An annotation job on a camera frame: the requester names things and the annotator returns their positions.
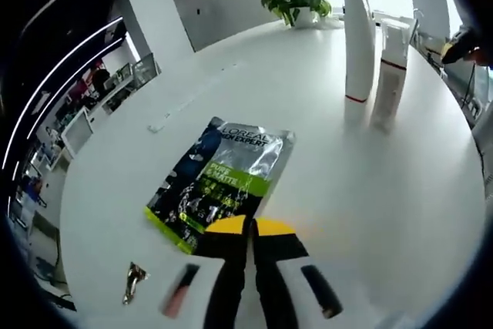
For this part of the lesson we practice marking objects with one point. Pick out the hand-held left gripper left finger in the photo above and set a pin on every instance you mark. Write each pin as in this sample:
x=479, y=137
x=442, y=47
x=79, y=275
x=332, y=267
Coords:
x=223, y=267

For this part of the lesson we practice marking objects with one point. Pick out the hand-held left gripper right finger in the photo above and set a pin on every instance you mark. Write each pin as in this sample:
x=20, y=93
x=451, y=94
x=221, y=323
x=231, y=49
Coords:
x=277, y=267

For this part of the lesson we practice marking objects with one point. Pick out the green black skincare sachet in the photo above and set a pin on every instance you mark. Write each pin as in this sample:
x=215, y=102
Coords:
x=215, y=175

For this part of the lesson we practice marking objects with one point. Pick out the white skincare tube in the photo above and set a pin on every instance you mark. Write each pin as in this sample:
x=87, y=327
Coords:
x=358, y=36

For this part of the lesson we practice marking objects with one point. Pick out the white skincare bottle clear cap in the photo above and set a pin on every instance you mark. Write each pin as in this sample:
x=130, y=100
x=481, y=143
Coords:
x=389, y=94

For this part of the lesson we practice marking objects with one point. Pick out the grey office chair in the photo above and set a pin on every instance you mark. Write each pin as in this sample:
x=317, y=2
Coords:
x=146, y=70

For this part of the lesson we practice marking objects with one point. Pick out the gold skincare sachet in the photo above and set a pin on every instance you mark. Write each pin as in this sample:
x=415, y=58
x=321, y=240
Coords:
x=135, y=283

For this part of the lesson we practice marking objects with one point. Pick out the white office chair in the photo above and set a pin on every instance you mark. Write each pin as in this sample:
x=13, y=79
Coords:
x=77, y=132

